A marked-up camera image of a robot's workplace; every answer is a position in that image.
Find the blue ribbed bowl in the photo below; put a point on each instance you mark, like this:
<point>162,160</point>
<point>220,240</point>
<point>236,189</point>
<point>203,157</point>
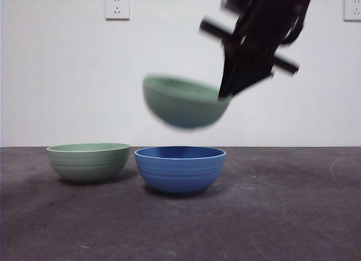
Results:
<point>180,170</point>

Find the white wall socket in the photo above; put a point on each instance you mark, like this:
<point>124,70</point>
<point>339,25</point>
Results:
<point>117,7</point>
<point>353,9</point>

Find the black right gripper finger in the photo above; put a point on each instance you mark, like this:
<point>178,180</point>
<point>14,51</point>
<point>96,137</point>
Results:
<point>227,72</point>
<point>248,75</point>

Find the green ribbed bowl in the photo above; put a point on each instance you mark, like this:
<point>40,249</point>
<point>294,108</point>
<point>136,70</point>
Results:
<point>180,106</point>
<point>87,165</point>

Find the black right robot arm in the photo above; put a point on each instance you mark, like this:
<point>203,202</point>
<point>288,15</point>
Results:
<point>262,18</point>

